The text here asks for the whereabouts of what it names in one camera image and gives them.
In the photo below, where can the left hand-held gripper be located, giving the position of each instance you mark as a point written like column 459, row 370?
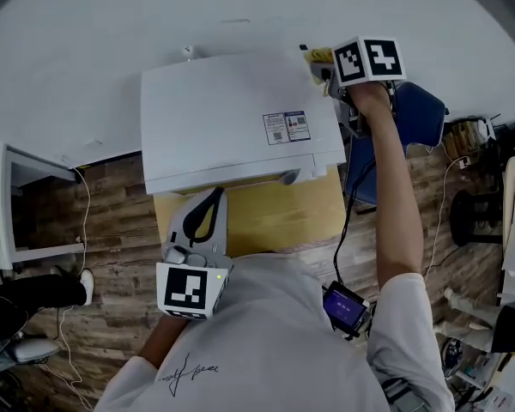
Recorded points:
column 184, row 290

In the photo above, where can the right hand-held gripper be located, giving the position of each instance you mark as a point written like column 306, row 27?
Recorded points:
column 369, row 60

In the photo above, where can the yellow cloth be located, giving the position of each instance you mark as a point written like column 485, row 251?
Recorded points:
column 319, row 54

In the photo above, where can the white appliance box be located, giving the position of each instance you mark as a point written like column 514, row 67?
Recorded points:
column 219, row 122

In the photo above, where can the person's right forearm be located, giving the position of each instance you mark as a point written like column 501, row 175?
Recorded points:
column 390, row 187

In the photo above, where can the person's left forearm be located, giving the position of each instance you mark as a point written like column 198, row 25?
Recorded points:
column 163, row 337

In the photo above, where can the blue chair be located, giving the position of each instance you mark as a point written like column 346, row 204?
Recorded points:
column 420, row 110

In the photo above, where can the person's white shirt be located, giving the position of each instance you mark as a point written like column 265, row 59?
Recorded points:
column 262, row 337

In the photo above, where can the black device with purple screen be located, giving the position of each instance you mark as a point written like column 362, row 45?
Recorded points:
column 343, row 307

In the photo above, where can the brown cardboard box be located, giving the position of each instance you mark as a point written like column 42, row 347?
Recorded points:
column 463, row 140

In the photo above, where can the white router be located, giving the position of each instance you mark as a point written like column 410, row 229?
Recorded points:
column 487, row 127

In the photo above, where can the grey office chair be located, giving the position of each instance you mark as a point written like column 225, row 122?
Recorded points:
column 30, row 349

